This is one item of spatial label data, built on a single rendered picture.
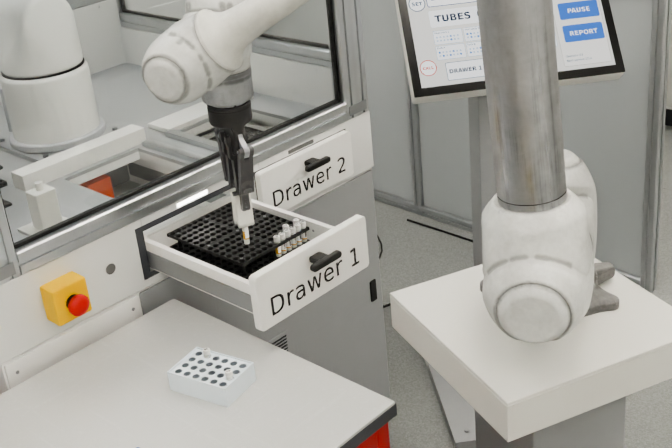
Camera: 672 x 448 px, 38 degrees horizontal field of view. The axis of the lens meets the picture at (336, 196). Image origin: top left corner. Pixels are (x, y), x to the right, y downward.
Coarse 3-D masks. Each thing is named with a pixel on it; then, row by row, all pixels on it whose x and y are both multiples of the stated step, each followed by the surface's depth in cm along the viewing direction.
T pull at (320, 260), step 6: (318, 252) 180; (336, 252) 179; (312, 258) 178; (318, 258) 178; (324, 258) 177; (330, 258) 178; (336, 258) 179; (312, 264) 176; (318, 264) 176; (324, 264) 177; (312, 270) 175; (318, 270) 176
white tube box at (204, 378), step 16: (192, 352) 174; (176, 368) 170; (192, 368) 171; (208, 368) 170; (224, 368) 169; (240, 368) 169; (176, 384) 169; (192, 384) 167; (208, 384) 165; (224, 384) 166; (240, 384) 167; (208, 400) 167; (224, 400) 164
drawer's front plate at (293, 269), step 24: (360, 216) 188; (312, 240) 180; (336, 240) 183; (360, 240) 189; (288, 264) 175; (360, 264) 190; (264, 288) 172; (288, 288) 176; (264, 312) 173; (288, 312) 178
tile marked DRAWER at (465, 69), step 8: (448, 64) 238; (456, 64) 238; (464, 64) 238; (472, 64) 238; (480, 64) 238; (448, 72) 237; (456, 72) 237; (464, 72) 237; (472, 72) 237; (480, 72) 238; (448, 80) 237
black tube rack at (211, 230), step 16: (224, 208) 204; (192, 224) 197; (208, 224) 197; (224, 224) 196; (256, 224) 196; (272, 224) 194; (288, 224) 194; (192, 240) 192; (208, 240) 190; (224, 240) 190; (240, 240) 189; (256, 240) 189; (272, 240) 188; (192, 256) 191; (208, 256) 191; (224, 256) 184; (240, 256) 184; (272, 256) 188; (240, 272) 184
